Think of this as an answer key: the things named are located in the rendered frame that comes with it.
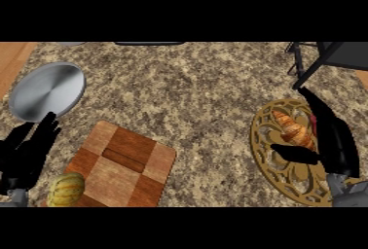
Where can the round silver metal plate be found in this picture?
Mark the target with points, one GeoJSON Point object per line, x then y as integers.
{"type": "Point", "coordinates": [46, 91]}

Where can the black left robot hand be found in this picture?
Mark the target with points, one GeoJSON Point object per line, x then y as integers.
{"type": "Point", "coordinates": [25, 154]}

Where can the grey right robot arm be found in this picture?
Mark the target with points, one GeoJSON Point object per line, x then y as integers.
{"type": "Point", "coordinates": [346, 192]}

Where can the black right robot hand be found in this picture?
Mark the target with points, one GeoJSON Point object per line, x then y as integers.
{"type": "Point", "coordinates": [335, 142]}

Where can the golden brown croissant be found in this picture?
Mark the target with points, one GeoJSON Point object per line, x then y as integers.
{"type": "Point", "coordinates": [294, 129]}

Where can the checkered wooden cutting board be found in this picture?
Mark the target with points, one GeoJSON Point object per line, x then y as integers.
{"type": "Point", "coordinates": [125, 167]}

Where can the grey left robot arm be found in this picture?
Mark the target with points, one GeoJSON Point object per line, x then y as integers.
{"type": "Point", "coordinates": [15, 198]}

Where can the small red object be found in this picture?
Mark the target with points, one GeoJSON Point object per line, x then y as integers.
{"type": "Point", "coordinates": [313, 124]}

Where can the yellow striped squash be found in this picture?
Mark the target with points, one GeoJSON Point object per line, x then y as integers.
{"type": "Point", "coordinates": [65, 189]}

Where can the grey rounded object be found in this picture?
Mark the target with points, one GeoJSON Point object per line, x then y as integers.
{"type": "Point", "coordinates": [71, 43]}

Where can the round gold ornate placemat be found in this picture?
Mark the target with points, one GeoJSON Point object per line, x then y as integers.
{"type": "Point", "coordinates": [282, 165]}

